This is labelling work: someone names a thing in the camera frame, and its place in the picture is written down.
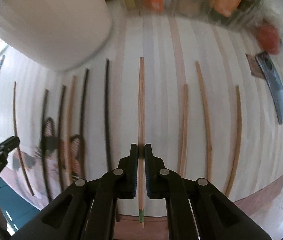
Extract green-tipped wooden chopstick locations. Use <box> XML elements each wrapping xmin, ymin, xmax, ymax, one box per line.
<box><xmin>137</xmin><ymin>57</ymin><xmax>145</xmax><ymax>229</ymax></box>

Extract thin brown chopstick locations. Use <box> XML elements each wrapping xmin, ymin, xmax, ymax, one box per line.
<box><xmin>12</xmin><ymin>81</ymin><xmax>35</xmax><ymax>196</ymax></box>

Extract dark brown chopstick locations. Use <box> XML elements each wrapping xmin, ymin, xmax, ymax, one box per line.
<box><xmin>80</xmin><ymin>68</ymin><xmax>89</xmax><ymax>178</ymax></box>

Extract long black chopstick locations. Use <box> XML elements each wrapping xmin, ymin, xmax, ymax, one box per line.
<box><xmin>104</xmin><ymin>59</ymin><xmax>112</xmax><ymax>171</ymax></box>

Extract striped cat table mat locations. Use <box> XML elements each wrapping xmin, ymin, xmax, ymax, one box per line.
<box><xmin>0</xmin><ymin>0</ymin><xmax>283</xmax><ymax>240</ymax></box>

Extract beige utensil holder canister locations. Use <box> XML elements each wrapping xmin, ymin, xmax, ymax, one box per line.
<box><xmin>0</xmin><ymin>0</ymin><xmax>112</xmax><ymax>70</ymax></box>

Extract blue smartphone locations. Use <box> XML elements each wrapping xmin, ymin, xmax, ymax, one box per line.
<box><xmin>255</xmin><ymin>51</ymin><xmax>283</xmax><ymax>125</ymax></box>

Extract small brown card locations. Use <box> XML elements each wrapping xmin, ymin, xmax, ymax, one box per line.
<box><xmin>246</xmin><ymin>54</ymin><xmax>265</xmax><ymax>79</ymax></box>

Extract red packaged item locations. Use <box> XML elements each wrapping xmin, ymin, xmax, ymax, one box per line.
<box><xmin>256</xmin><ymin>22</ymin><xmax>280</xmax><ymax>55</ymax></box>

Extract clear plastic bag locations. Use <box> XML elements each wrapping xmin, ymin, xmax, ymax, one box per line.
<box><xmin>246</xmin><ymin>0</ymin><xmax>283</xmax><ymax>57</ymax></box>

